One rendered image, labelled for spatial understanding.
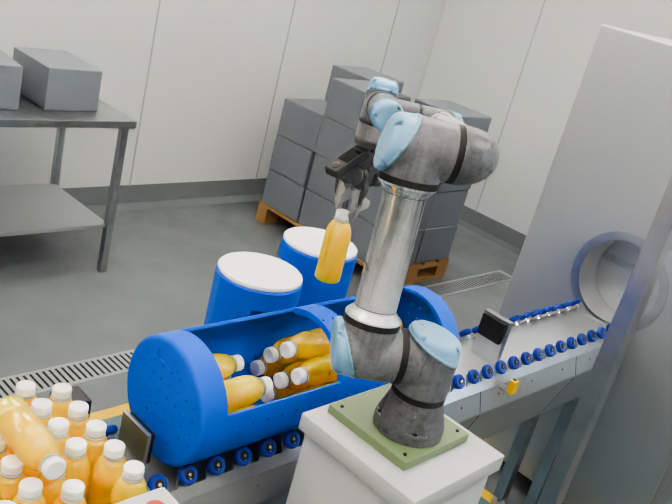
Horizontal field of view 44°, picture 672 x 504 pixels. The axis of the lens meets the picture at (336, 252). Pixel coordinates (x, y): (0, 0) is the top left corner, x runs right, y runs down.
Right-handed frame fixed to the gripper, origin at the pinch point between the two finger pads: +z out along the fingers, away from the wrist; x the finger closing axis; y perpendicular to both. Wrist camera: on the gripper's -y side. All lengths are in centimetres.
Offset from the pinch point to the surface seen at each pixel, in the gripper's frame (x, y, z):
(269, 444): -23, -33, 45
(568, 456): -50, 83, 71
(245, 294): 35, 7, 43
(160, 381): -11, -58, 29
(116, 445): -21, -74, 33
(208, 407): -25, -56, 27
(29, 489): -26, -94, 32
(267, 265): 45, 24, 40
